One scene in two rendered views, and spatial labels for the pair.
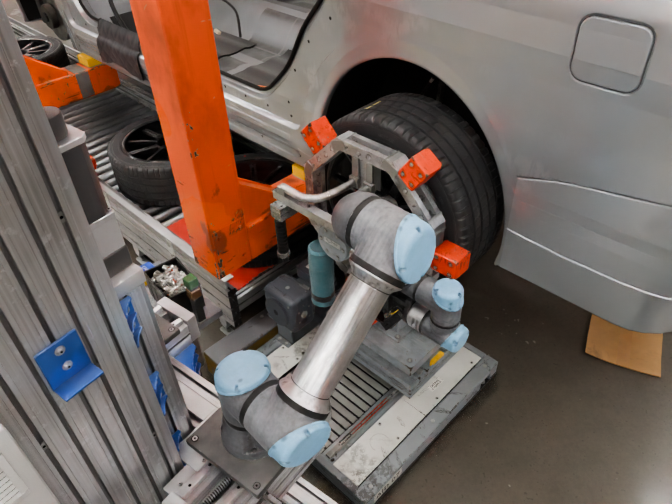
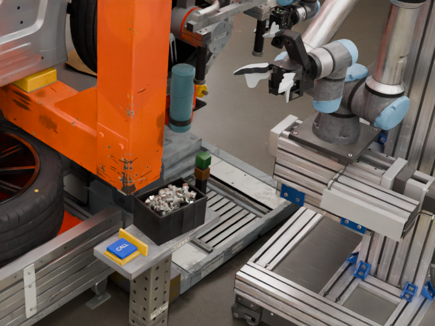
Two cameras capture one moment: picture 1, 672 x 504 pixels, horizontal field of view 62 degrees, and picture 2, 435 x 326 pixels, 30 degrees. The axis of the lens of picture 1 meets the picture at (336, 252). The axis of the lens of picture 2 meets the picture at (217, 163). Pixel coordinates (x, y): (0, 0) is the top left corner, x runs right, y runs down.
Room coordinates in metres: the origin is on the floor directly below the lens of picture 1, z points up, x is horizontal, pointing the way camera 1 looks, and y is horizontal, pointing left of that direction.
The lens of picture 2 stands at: (1.74, 2.72, 2.15)
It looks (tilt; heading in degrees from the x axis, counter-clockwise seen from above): 34 degrees down; 261
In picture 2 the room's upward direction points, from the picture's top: 6 degrees clockwise
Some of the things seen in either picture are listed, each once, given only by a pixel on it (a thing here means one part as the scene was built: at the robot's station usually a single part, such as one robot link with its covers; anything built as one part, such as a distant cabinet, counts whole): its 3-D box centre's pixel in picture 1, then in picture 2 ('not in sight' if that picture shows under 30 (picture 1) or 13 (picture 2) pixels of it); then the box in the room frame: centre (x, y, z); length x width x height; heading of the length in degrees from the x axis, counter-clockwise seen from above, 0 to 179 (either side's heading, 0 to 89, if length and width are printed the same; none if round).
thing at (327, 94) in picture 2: not in sight; (323, 87); (1.18, 0.84, 1.12); 0.11 x 0.08 x 0.11; 127
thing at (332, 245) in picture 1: (354, 228); (198, 28); (1.43, -0.06, 0.85); 0.21 x 0.14 x 0.14; 134
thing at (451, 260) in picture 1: (449, 260); not in sight; (1.26, -0.34, 0.85); 0.09 x 0.08 x 0.07; 44
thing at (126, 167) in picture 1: (174, 156); not in sight; (2.75, 0.87, 0.39); 0.66 x 0.66 x 0.24
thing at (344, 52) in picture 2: not in sight; (334, 57); (1.17, 0.86, 1.21); 0.11 x 0.08 x 0.09; 37
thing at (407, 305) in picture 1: (396, 299); (283, 18); (1.10, -0.16, 0.86); 0.12 x 0.08 x 0.09; 44
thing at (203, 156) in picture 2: (190, 281); (203, 160); (1.44, 0.51, 0.64); 0.04 x 0.04 x 0.04; 44
